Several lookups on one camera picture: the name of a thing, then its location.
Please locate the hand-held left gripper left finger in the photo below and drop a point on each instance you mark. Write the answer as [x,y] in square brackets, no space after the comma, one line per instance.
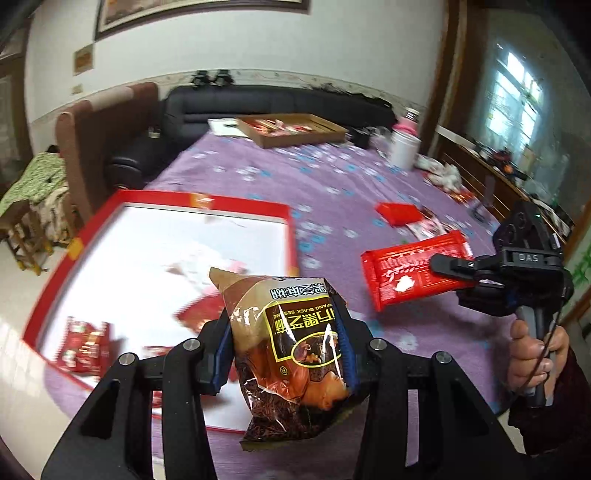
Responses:
[220,364]

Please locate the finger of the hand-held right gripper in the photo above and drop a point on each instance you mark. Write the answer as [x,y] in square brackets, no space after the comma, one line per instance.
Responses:
[450,265]
[482,301]

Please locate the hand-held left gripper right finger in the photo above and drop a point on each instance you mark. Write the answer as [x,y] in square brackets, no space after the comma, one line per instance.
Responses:
[347,357]

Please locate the red snack packet white print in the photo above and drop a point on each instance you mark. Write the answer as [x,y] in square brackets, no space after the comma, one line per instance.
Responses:
[406,267]

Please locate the brown sesame snack packet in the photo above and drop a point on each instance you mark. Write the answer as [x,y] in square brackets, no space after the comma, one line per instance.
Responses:
[286,350]

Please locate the red cardboard box white inside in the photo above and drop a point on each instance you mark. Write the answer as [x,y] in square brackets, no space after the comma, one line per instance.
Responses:
[152,230]

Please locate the person's right forearm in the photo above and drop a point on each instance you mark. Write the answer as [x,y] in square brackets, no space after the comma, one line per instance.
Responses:
[563,415]

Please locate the person's right hand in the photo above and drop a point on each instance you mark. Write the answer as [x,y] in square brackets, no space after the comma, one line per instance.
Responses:
[526,364]

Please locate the red gold foil packet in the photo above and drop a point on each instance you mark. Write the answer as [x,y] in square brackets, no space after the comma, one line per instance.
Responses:
[463,196]

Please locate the flat red packet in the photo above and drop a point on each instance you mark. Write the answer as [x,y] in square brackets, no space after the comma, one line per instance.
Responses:
[399,212]

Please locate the white crumpled bag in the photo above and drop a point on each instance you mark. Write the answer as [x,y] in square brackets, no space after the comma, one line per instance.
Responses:
[444,177]

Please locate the wooden sideboard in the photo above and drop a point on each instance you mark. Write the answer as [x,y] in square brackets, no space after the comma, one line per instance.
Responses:
[466,161]

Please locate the white plastic bag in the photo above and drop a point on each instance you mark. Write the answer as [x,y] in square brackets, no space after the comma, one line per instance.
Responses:
[425,161]

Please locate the white jar pink lid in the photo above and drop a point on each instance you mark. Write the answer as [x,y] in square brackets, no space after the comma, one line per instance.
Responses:
[404,152]

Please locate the small red snack packet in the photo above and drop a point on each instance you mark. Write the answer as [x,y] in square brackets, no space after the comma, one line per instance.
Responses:
[83,346]

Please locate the pink bottle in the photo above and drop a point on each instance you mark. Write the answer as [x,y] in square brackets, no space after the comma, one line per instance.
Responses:
[408,123]

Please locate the black container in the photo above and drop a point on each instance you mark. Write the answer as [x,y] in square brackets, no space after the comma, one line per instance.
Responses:
[361,137]

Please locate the purple floral tablecloth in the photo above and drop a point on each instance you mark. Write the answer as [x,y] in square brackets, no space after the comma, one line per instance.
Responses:
[300,194]

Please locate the window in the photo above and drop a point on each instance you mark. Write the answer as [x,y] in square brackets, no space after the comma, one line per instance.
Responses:
[517,83]

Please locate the wooden tray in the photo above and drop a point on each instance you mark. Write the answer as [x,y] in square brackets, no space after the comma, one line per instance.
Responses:
[325,134]

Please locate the pile of red white packets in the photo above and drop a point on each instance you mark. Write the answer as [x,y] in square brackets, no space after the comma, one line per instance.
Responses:
[281,127]

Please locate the white paper sheet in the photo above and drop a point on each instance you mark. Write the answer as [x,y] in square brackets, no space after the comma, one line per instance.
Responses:
[221,127]

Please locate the black leather sofa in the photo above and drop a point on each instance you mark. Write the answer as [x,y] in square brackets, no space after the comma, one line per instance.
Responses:
[277,101]

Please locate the wooden stool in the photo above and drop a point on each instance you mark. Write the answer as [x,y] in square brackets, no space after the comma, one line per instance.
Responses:
[16,240]

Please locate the brown armchair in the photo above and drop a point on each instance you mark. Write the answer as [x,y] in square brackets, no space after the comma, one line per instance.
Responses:
[92,138]

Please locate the green floral cloth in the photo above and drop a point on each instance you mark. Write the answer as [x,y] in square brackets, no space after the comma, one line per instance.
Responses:
[37,175]

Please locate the black gadget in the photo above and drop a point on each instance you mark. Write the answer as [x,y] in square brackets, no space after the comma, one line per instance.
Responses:
[210,78]

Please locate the small wall plaque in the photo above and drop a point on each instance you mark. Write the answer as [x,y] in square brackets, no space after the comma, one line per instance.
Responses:
[84,60]

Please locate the framed wall picture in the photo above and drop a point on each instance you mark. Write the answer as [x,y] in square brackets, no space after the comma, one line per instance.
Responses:
[184,8]

